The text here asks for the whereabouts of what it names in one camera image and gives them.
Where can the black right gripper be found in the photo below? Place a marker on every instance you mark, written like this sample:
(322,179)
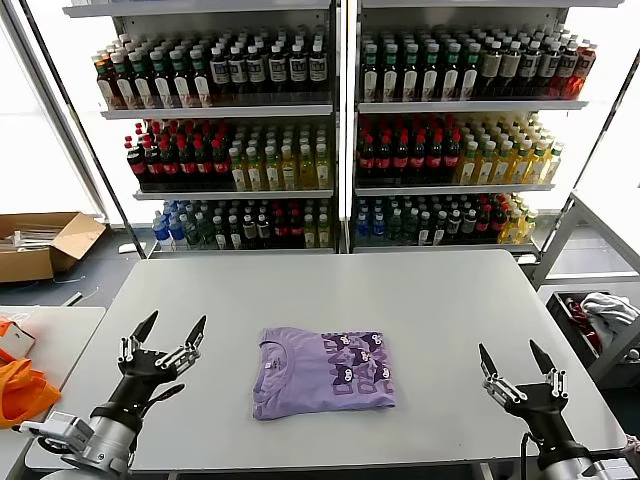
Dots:
(542,415)

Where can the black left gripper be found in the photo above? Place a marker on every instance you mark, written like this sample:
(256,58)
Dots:
(140,382)

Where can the purple t-shirt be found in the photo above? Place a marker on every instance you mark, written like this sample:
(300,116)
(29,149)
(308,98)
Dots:
(310,380)

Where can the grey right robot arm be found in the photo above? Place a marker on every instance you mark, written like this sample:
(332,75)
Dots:
(565,465)

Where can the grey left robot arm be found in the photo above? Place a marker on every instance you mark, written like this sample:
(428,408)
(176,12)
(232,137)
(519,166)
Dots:
(110,435)

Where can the black plastic bin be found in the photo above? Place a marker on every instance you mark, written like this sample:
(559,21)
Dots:
(567,327)

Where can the red crumpled garment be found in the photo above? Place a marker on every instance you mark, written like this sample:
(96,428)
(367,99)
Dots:
(575,310)

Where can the grey metal stand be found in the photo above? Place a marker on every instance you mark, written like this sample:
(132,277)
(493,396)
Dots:
(615,355)

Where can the small grey bar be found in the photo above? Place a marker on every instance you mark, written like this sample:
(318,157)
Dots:
(74,298)

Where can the small white floor object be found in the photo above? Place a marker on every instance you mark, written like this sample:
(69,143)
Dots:
(127,248)

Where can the white grey crumpled garment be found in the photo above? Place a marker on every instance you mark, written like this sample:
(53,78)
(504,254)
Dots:
(605,310)

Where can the blue label water bottle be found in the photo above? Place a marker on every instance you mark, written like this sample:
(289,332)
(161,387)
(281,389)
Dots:
(160,232)
(175,232)
(361,229)
(377,229)

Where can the green clear drink bottle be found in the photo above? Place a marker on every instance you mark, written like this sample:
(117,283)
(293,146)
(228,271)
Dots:
(410,227)
(395,227)
(191,232)
(205,232)

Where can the white cap dark drink bottle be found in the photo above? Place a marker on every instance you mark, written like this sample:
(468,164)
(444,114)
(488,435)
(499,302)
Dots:
(234,235)
(219,235)
(264,232)
(468,225)
(424,231)
(439,230)
(454,225)
(249,232)

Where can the orange and white carton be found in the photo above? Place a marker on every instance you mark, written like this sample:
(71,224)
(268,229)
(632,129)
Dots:
(17,342)

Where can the orange cloth bag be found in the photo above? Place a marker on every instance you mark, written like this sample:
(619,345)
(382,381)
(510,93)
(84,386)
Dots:
(25,395)

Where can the yellow juice bottle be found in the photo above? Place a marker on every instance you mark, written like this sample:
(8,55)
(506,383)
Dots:
(467,167)
(511,229)
(485,167)
(288,173)
(551,167)
(271,174)
(238,175)
(254,175)
(536,167)
(323,234)
(305,173)
(502,167)
(520,167)
(526,227)
(310,234)
(322,173)

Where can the white plastic bag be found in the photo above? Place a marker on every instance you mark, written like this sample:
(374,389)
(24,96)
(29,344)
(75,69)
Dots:
(15,317)

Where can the brown cardboard box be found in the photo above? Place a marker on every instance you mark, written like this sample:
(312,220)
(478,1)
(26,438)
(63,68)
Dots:
(30,265)

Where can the red cap cola bottle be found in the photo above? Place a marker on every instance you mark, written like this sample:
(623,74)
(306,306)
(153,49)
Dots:
(220,166)
(170,167)
(295,231)
(202,166)
(419,162)
(384,162)
(482,225)
(152,167)
(366,162)
(401,162)
(436,162)
(451,161)
(497,225)
(136,167)
(186,167)
(280,231)

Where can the white plastic tube bundle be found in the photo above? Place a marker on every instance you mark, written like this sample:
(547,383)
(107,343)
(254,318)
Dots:
(25,237)

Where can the black slanted metal pole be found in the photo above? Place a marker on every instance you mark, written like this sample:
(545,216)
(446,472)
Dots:
(83,130)

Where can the grey metal shelf unit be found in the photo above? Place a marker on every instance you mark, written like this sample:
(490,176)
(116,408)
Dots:
(215,111)
(450,106)

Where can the green label dark tea bottle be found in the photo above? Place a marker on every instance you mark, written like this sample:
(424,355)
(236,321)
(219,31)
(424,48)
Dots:
(202,89)
(469,79)
(450,80)
(390,80)
(430,80)
(162,90)
(410,80)
(182,90)
(142,90)
(122,90)
(370,80)

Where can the black label dark drink bottle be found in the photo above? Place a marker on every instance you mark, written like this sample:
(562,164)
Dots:
(530,67)
(256,67)
(566,67)
(237,69)
(276,66)
(296,66)
(549,67)
(316,65)
(218,70)

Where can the beige label dark drink bottle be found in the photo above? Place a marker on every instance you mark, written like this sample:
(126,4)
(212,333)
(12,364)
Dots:
(491,67)
(510,67)

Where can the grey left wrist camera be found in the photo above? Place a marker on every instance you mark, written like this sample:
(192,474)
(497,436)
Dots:
(70,430)

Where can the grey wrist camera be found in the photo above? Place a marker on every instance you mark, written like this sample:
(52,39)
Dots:
(70,430)
(615,472)

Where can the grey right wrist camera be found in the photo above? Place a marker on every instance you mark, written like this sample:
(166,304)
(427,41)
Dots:
(615,472)

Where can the grey metal frame table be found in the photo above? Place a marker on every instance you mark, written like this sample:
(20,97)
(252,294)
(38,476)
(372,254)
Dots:
(560,240)

